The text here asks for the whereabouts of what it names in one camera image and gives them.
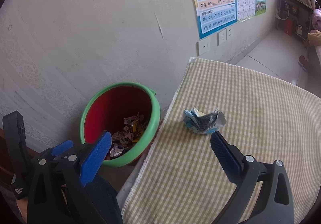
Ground light blue wrapper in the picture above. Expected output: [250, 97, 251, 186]
[183, 108, 226, 134]

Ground trash pile in bin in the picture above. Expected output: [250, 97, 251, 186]
[107, 113, 148, 160]

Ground person's leg blue jeans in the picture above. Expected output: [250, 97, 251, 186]
[65, 175, 124, 224]

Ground red bin with green rim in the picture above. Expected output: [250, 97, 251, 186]
[79, 82, 161, 167]

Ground checkered yellow tablecloth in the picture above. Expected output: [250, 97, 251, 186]
[121, 58, 320, 223]

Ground red slippers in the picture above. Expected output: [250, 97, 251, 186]
[298, 55, 310, 71]

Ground bed with plaid quilt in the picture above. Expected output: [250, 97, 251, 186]
[309, 44, 320, 94]

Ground mustard yellow blanket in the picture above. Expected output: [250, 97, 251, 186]
[308, 29, 321, 46]

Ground dark shelf unit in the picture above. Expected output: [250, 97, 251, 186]
[275, 0, 313, 42]

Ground pink folded blanket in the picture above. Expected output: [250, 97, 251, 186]
[311, 8, 321, 31]

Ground white wall outlet plate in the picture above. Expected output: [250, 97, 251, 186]
[197, 37, 210, 56]

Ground white wall socket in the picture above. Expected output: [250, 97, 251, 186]
[226, 26, 233, 40]
[217, 29, 227, 46]

